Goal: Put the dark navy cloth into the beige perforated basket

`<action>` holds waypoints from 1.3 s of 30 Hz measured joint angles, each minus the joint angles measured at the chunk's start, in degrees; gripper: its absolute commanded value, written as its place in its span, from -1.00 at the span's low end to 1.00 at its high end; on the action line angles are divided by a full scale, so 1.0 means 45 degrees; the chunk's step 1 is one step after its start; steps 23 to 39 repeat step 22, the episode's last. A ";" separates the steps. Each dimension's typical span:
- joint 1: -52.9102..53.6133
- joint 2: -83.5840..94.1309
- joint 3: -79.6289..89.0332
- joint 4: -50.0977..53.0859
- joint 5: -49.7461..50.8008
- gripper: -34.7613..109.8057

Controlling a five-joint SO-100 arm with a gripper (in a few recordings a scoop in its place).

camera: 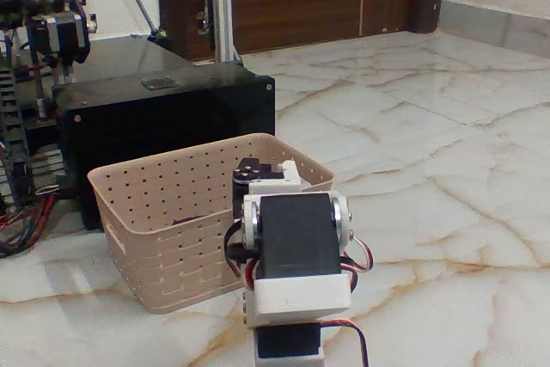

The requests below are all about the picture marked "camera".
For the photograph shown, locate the beige perforated plastic basket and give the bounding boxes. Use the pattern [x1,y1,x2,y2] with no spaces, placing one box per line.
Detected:
[87,132,337,315]

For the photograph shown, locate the black glossy machine box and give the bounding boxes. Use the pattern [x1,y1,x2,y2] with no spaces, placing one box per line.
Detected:
[52,35,277,233]

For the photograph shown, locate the small metal plate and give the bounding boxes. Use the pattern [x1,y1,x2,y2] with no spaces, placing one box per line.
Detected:
[141,77,179,92]

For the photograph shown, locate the black silver stepper motor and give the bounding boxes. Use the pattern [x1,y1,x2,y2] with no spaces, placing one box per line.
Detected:
[26,12,92,65]

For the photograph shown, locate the looped servo cable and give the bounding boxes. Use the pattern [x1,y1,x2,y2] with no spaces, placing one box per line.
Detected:
[339,233,376,299]

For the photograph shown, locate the base servo cable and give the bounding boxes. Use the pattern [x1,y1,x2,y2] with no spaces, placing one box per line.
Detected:
[321,317,371,367]

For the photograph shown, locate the aluminium extrusion post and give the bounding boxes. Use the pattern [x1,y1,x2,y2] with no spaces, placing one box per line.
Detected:
[198,0,243,65]

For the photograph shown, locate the multicoloured wire bundle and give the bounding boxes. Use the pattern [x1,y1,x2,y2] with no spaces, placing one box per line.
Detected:
[0,193,60,260]

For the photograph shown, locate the black cable drag chain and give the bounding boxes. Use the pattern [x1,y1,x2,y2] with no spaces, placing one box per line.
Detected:
[0,66,28,210]

